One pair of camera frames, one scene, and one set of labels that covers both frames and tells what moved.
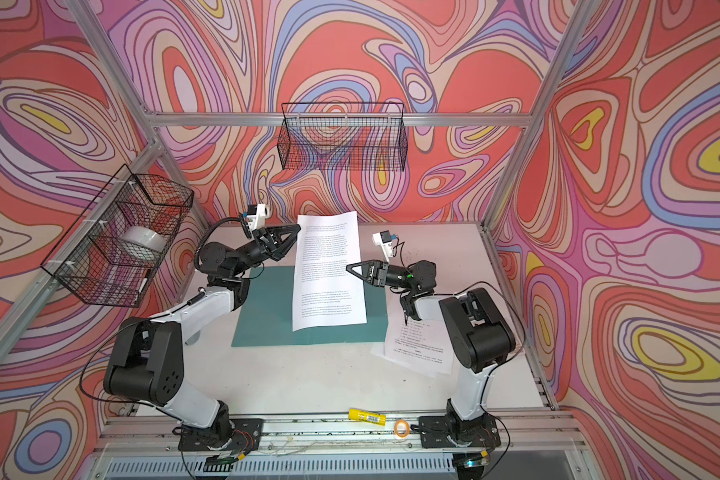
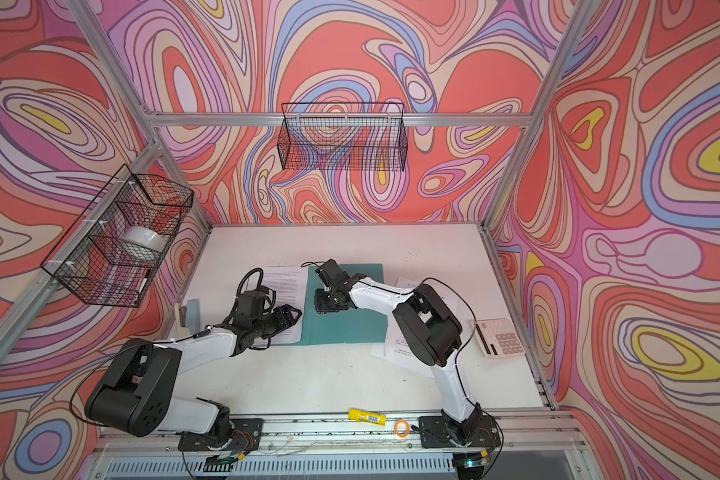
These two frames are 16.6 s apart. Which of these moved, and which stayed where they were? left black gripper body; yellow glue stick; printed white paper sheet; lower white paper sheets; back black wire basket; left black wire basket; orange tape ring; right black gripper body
Moved: printed white paper sheet; right black gripper body; left black gripper body
Stayed: back black wire basket; yellow glue stick; lower white paper sheets; orange tape ring; left black wire basket
